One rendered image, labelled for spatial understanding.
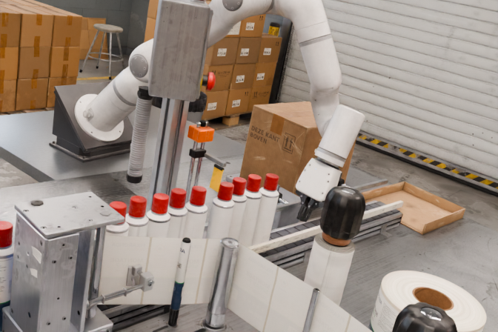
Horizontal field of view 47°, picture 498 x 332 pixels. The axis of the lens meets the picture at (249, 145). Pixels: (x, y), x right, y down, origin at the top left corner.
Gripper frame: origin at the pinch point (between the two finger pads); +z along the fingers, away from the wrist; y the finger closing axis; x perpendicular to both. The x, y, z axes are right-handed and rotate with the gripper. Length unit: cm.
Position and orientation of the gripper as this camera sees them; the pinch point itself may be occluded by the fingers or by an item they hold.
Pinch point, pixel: (304, 213)
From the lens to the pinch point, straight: 159.8
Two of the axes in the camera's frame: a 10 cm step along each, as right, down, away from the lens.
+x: 6.0, 2.3, 7.7
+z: -4.1, 9.1, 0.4
